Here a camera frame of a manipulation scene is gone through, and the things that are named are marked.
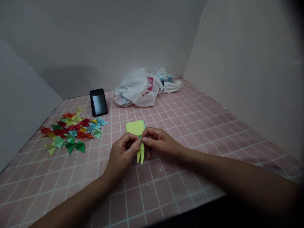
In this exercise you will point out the person's right hand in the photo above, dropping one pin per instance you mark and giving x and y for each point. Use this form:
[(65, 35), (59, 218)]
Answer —
[(161, 141)]

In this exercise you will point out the person's left hand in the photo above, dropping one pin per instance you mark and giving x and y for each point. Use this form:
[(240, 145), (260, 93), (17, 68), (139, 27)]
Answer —
[(121, 153)]

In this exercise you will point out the yellow origami paper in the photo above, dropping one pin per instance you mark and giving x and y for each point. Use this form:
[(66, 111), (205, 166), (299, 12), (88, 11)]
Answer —
[(140, 154)]

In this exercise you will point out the stack of coloured paper sheets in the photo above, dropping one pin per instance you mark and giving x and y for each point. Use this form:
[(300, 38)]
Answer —
[(135, 127)]

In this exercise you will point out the pile of folded origami pieces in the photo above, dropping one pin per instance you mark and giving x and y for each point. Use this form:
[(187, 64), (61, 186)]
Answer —
[(72, 130)]

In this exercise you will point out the black smartphone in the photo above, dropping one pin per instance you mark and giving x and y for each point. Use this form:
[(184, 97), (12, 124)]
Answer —
[(98, 102)]

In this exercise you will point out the white plastic bag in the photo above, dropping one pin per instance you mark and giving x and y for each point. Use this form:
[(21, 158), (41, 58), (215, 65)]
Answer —
[(136, 89)]

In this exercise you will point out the crumpled white tissue packet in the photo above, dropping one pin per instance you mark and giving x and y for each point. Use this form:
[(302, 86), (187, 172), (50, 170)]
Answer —
[(169, 82)]

